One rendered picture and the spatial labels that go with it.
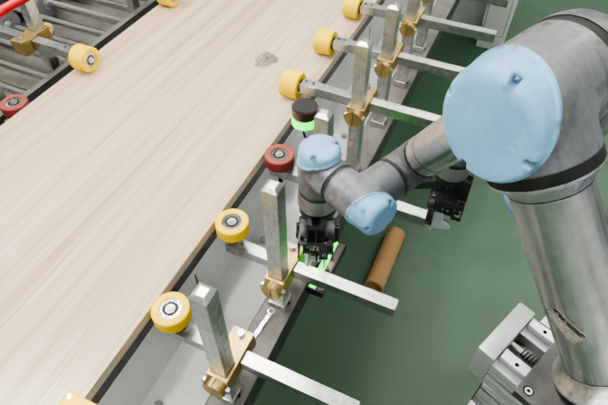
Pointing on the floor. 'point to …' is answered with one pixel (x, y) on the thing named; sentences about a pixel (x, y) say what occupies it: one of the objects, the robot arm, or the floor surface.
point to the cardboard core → (384, 259)
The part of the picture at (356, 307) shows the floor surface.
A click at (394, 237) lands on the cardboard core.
